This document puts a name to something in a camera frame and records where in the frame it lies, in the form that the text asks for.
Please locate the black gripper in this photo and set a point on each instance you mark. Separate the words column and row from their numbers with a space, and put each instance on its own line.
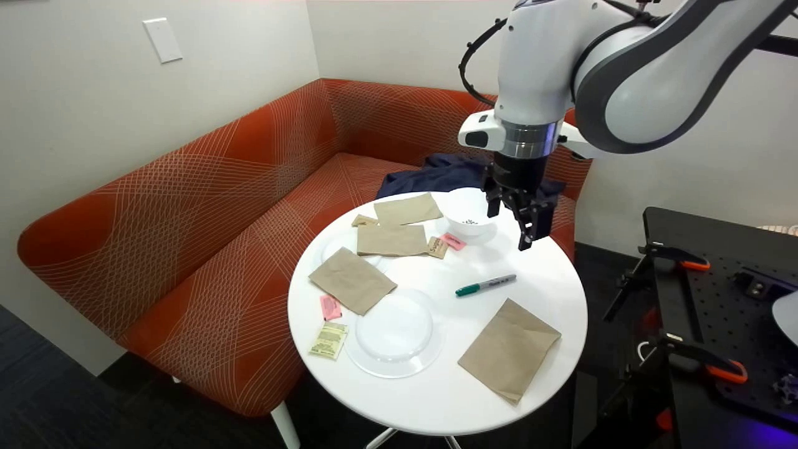
column 519, row 174

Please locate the green capped grey pen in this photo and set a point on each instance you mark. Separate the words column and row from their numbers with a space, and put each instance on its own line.
column 488, row 285

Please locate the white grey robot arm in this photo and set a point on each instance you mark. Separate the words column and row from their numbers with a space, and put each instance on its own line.
column 633, row 75

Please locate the pink sweetener packet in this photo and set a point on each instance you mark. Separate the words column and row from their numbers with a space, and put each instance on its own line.
column 453, row 242
column 331, row 308

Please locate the dark blue cloth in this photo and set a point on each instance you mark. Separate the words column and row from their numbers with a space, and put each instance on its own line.
column 439, row 174

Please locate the brown sugar packet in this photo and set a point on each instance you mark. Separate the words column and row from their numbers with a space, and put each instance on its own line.
column 437, row 247

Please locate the large brown paper napkin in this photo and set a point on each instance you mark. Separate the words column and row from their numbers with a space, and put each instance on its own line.
column 510, row 349

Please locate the white round plate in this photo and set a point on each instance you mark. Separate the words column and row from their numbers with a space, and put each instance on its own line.
column 394, row 333

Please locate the yellow green sweetener packet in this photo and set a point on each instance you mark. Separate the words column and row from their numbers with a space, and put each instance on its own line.
column 327, row 339

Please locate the black perforated work table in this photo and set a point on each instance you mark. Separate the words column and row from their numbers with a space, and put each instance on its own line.
column 732, row 315

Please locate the white table base legs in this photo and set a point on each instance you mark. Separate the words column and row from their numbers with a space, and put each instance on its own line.
column 382, row 436

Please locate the white object on work table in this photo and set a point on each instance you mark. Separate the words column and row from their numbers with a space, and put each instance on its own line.
column 788, row 317

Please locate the orange patterned corner sofa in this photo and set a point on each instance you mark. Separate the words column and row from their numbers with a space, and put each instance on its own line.
column 209, row 214

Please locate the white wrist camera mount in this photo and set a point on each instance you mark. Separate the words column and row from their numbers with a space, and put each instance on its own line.
column 478, row 132

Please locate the white wall switch plate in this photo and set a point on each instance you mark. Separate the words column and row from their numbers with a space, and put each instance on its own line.
column 164, row 41

